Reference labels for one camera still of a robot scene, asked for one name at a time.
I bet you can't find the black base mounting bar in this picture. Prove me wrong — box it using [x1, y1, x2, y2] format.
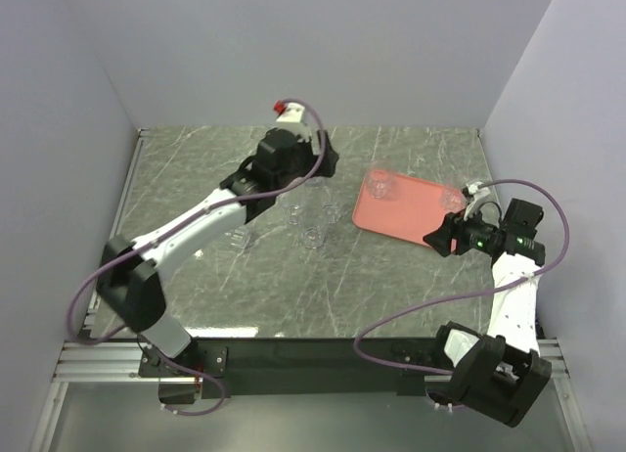
[139, 338, 452, 403]

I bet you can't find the clear wine glass front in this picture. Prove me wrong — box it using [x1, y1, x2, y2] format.
[439, 184, 467, 213]

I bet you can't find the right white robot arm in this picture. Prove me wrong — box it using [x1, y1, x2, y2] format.
[424, 199, 552, 428]

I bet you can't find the aluminium rail frame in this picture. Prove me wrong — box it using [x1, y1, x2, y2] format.
[28, 128, 148, 452]

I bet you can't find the clear square glass lying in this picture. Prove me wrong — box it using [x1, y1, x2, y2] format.
[224, 226, 252, 250]

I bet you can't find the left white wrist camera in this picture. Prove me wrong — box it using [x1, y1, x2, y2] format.
[273, 100, 308, 134]

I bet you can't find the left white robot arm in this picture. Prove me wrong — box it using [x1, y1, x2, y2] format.
[96, 127, 338, 376]

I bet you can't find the pink plastic tray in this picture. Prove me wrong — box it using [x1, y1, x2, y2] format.
[352, 173, 448, 247]

